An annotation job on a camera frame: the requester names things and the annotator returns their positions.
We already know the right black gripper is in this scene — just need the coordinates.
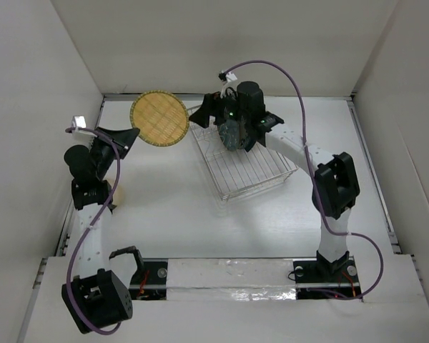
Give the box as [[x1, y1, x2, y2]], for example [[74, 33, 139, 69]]
[[188, 87, 250, 129]]

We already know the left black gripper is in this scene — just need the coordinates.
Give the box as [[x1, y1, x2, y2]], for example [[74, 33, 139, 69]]
[[89, 127, 139, 180]]

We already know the dark blue round plate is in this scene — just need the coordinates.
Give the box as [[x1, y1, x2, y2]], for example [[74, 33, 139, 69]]
[[217, 119, 242, 151]]

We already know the yellow woven round plate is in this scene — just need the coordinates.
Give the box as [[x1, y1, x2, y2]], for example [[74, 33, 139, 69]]
[[129, 90, 189, 147]]

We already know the teal square plate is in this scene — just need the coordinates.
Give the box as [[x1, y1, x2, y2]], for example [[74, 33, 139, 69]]
[[244, 136, 256, 152]]

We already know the small cream plate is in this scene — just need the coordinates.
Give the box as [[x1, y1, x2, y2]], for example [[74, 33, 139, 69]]
[[110, 183, 124, 209]]

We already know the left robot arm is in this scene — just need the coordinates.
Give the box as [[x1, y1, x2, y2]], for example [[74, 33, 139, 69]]
[[61, 127, 148, 336]]

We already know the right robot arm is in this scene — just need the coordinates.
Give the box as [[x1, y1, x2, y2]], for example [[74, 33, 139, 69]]
[[189, 81, 360, 281]]

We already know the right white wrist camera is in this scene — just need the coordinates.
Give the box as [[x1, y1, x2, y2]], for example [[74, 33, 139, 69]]
[[218, 71, 237, 85]]

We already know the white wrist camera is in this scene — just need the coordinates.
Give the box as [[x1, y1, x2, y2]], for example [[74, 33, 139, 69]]
[[218, 71, 237, 85], [70, 116, 87, 134]]

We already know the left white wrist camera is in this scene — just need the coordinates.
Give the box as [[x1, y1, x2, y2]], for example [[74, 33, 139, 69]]
[[70, 116, 87, 134]]

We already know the wire dish rack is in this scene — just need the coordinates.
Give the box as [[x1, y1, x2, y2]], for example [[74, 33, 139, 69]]
[[189, 121, 298, 202]]

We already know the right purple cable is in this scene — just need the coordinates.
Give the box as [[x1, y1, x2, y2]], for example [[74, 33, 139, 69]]
[[220, 60, 385, 299]]

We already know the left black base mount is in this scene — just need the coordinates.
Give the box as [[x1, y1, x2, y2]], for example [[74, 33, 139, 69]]
[[129, 259, 168, 301]]

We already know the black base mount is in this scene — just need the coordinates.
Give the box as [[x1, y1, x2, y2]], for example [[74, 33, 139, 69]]
[[287, 258, 361, 299], [129, 259, 168, 301]]

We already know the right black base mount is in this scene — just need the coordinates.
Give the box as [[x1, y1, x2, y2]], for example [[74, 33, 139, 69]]
[[287, 258, 361, 299]]

